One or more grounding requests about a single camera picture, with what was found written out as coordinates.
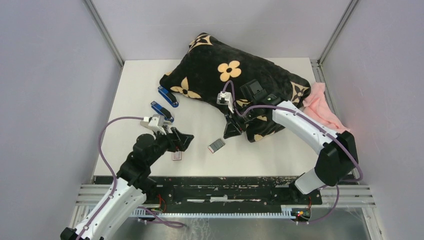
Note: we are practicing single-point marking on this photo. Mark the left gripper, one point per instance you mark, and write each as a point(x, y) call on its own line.
point(177, 140)

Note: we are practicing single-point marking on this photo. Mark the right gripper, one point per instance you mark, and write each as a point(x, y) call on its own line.
point(232, 129)

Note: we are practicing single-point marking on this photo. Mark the red white staple box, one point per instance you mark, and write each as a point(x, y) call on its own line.
point(177, 156)

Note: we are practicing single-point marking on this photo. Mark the box of staples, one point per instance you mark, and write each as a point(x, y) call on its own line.
point(216, 145)

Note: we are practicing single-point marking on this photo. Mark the grey beige stapler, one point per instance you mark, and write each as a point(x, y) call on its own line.
point(145, 122)

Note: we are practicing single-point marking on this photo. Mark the blue stapler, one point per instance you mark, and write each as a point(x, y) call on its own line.
point(162, 111)
point(168, 96)

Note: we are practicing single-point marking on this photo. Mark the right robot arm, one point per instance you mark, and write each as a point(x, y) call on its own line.
point(337, 153)

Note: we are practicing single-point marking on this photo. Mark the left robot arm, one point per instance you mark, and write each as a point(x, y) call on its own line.
point(129, 188)

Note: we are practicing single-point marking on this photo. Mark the black pillow with beige flowers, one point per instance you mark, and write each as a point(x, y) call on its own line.
point(209, 65)

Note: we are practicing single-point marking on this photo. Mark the pink cloth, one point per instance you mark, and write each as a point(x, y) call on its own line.
point(316, 107)

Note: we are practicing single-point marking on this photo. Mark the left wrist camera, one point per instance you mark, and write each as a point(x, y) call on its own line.
point(158, 124)

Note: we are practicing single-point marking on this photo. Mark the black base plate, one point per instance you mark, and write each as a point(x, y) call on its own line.
point(231, 195)

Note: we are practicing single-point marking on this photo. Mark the white cable duct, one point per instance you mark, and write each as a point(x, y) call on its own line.
point(212, 215)

